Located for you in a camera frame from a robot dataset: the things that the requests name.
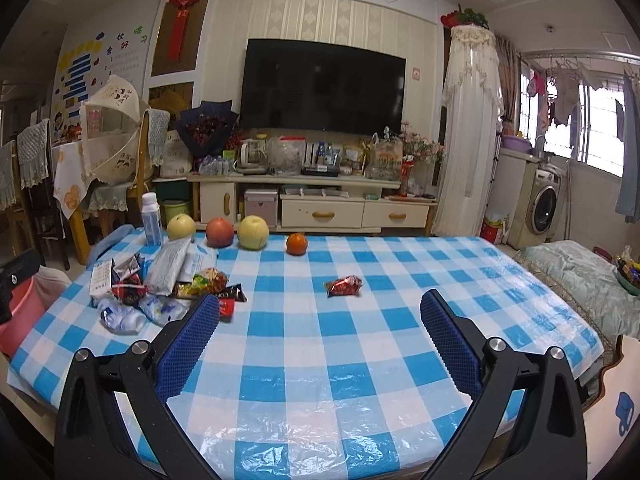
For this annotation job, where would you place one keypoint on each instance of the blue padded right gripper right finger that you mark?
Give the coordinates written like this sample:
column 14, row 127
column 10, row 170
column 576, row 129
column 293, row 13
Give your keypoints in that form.
column 462, row 360

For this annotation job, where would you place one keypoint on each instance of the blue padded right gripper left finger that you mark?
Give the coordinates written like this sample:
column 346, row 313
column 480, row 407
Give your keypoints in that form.
column 180, row 344

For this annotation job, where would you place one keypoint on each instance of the crushed clear plastic bottle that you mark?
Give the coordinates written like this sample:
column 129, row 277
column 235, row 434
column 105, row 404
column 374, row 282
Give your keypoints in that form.
column 118, row 318

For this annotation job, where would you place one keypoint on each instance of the red cartoon snack bag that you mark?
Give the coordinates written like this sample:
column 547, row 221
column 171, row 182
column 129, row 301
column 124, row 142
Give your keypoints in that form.
column 226, row 307

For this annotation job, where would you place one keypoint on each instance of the green yellow snack wrapper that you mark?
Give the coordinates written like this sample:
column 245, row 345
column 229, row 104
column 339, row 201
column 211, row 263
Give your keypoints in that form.
column 207, row 281

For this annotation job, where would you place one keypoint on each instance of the red black snack wrapper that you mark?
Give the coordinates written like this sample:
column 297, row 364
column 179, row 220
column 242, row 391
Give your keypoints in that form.
column 127, row 281

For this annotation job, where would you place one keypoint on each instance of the black coffee sachet wrapper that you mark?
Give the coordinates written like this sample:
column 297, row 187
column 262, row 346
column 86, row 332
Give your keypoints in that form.
column 235, row 293

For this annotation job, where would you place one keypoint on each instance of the white silver wipes packet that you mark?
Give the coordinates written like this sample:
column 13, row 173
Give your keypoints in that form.
column 166, row 266

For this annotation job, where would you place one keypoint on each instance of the pink plastic trash bucket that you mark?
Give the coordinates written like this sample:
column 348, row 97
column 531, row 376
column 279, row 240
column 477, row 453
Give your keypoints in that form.
column 26, row 309

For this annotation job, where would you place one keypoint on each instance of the small red candy wrapper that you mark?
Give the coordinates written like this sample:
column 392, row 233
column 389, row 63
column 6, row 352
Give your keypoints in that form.
column 347, row 286

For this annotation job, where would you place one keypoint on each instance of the blue white checkered tablecloth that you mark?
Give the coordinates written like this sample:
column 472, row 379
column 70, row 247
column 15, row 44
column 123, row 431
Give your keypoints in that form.
column 300, row 385

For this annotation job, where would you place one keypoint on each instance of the yellow pear left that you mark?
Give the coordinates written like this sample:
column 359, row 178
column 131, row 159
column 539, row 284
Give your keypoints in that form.
column 180, row 226

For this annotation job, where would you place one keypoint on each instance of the yellow pear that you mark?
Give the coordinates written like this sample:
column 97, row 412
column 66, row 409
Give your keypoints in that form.
column 253, row 233
column 180, row 226

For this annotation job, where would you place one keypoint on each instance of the red apple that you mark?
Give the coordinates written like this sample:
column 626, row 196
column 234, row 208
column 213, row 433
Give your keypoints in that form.
column 219, row 233

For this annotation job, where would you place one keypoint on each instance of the yellow pear right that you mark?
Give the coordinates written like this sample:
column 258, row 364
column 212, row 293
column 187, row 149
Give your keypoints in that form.
column 253, row 233

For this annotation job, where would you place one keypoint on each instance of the white blue drink bottle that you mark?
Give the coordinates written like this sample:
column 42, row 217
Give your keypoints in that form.
column 150, row 215

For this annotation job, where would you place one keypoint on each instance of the white washing machine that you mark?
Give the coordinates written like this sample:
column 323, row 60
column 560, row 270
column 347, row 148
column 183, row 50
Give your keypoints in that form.
column 537, row 207

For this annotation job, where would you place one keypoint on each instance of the small orange tangerine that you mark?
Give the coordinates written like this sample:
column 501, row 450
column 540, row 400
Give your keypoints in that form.
column 296, row 244

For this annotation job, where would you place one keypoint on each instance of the wooden dining chair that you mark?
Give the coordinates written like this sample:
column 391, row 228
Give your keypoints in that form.
column 124, row 198

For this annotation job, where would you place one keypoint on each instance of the cream tv cabinet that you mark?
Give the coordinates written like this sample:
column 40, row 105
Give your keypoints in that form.
column 340, row 205

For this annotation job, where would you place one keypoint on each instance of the white electric kettle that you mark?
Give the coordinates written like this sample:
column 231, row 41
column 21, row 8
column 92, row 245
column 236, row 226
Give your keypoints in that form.
column 252, row 158

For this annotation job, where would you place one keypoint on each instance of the dark blue flower bouquet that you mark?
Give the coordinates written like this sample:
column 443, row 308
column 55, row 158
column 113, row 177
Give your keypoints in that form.
column 205, row 130

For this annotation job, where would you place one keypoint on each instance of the white lace covered air conditioner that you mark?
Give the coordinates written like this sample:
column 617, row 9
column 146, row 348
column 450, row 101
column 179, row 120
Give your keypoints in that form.
column 473, row 101

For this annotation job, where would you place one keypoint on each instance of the cream mesh food cover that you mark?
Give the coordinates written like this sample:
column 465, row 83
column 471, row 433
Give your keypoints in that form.
column 111, row 122

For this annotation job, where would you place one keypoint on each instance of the black flat screen television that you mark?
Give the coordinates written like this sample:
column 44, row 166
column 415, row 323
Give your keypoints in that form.
column 307, row 85

